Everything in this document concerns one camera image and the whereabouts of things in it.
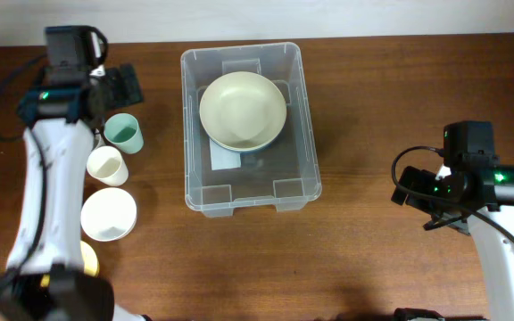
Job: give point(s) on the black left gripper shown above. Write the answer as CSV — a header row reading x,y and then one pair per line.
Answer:
x,y
124,96

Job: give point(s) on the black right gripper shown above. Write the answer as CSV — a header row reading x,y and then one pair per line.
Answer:
x,y
453,222

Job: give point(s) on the beige large bowl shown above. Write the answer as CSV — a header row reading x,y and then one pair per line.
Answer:
x,y
242,110

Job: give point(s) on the blue large bowl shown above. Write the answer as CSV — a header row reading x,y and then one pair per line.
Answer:
x,y
257,148

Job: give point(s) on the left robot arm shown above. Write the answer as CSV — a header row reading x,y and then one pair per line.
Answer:
x,y
44,277

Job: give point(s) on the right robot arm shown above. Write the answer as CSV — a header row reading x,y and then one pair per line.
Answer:
x,y
492,231

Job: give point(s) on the green plastic cup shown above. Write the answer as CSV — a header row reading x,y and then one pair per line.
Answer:
x,y
124,132

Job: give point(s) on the grey plastic cup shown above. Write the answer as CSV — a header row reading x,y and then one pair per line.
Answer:
x,y
98,140

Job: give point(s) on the cream plastic cup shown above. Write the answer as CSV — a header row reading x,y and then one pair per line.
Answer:
x,y
106,164

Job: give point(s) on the white label in bin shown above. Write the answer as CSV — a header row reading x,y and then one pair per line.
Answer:
x,y
222,158

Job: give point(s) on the white small bowl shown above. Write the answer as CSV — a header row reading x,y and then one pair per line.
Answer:
x,y
108,214

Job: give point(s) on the clear plastic storage bin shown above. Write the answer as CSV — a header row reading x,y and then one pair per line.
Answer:
x,y
286,175

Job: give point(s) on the yellow small bowl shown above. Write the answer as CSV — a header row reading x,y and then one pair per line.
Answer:
x,y
91,266

